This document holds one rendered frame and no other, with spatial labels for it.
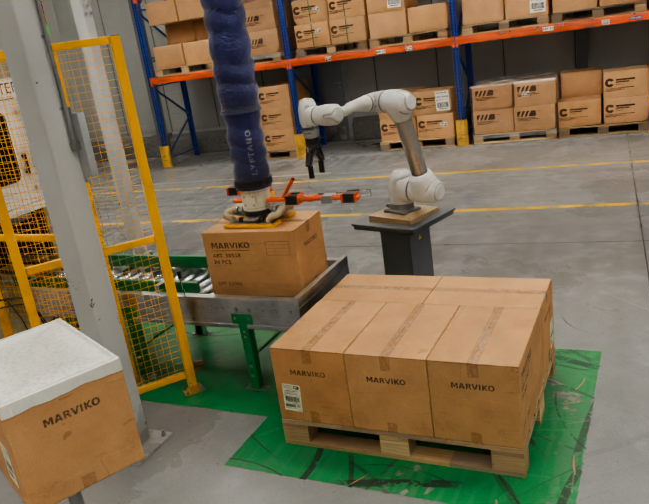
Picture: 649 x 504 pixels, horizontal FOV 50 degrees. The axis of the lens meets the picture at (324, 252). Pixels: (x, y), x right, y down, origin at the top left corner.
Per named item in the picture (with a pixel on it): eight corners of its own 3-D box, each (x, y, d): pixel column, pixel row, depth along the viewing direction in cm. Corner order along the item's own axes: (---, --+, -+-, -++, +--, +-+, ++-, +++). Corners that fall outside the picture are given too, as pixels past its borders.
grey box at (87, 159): (62, 177, 338) (45, 116, 329) (69, 174, 342) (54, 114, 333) (92, 175, 329) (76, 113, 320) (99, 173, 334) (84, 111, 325)
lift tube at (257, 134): (228, 192, 400) (193, 3, 369) (247, 182, 419) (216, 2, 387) (261, 190, 390) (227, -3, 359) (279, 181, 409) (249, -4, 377)
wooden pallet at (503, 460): (285, 442, 354) (281, 418, 350) (358, 353, 438) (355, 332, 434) (525, 478, 301) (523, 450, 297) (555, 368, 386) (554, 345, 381)
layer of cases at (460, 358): (281, 418, 350) (268, 347, 338) (355, 333, 434) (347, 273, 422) (523, 449, 297) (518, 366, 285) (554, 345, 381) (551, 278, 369)
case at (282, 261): (213, 295, 417) (201, 233, 405) (244, 272, 452) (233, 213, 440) (304, 297, 394) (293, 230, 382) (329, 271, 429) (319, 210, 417)
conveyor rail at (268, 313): (8, 313, 485) (1, 288, 479) (14, 310, 489) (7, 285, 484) (298, 332, 383) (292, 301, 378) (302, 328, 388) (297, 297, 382)
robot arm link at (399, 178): (400, 197, 460) (397, 165, 453) (422, 200, 447) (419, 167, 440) (384, 203, 449) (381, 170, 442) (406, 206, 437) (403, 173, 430)
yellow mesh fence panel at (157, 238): (58, 442, 387) (-58, 58, 323) (56, 434, 395) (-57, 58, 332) (205, 390, 421) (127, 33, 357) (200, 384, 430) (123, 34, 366)
